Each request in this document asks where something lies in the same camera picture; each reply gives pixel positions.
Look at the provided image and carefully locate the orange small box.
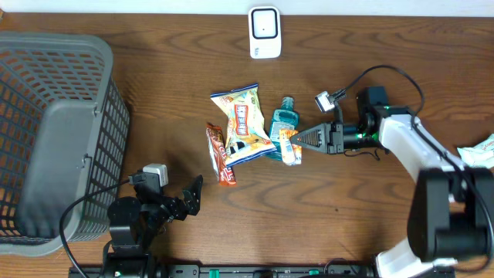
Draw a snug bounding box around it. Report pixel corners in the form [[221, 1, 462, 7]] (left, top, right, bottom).
[[279, 129, 302, 166]]

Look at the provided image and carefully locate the blue mouthwash bottle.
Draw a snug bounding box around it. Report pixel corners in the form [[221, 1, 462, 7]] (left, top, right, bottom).
[[267, 97, 299, 161]]

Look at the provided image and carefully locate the red brown snack bar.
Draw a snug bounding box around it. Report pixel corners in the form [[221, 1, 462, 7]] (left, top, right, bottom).
[[205, 123, 237, 187]]

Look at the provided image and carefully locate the yellow wet wipes bag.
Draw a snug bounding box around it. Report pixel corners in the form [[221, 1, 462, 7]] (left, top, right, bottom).
[[210, 83, 276, 167]]

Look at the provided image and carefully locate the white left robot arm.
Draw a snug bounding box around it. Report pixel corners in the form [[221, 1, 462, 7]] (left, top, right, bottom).
[[99, 171, 203, 278]]

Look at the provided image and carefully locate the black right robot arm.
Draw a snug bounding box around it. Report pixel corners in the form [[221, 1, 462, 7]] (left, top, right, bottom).
[[290, 86, 493, 277]]

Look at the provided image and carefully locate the grey plastic basket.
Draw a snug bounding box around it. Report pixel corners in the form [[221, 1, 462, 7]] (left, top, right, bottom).
[[1, 32, 130, 256]]

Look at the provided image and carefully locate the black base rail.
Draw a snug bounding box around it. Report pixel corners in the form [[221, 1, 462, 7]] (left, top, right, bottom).
[[84, 264, 456, 278]]

